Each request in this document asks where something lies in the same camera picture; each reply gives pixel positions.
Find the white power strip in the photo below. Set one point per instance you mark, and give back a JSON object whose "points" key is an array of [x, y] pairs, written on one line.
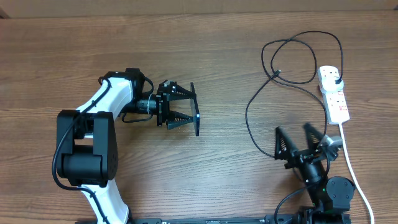
{"points": [[335, 103]]}

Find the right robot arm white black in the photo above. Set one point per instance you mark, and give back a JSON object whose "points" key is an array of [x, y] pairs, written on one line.
{"points": [[330, 196]]}

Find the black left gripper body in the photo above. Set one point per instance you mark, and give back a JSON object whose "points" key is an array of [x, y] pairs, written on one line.
{"points": [[163, 104]]}

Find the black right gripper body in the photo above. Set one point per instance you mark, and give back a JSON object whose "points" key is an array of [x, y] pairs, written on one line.
{"points": [[300, 157]]}

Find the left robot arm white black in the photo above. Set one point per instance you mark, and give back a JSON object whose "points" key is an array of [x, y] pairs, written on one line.
{"points": [[86, 158]]}

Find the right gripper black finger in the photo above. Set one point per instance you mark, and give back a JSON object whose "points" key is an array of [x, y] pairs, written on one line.
{"points": [[285, 148], [313, 136]]}

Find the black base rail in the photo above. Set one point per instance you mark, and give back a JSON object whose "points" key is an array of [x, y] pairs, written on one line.
{"points": [[268, 219]]}

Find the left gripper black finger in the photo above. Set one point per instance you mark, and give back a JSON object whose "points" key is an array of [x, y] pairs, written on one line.
{"points": [[176, 119], [179, 93]]}

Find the white USB charger plug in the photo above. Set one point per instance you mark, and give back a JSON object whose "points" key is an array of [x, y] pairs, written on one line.
{"points": [[331, 85]]}

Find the Galaxy smartphone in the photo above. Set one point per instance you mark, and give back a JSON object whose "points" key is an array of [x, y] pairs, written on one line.
{"points": [[195, 110]]}

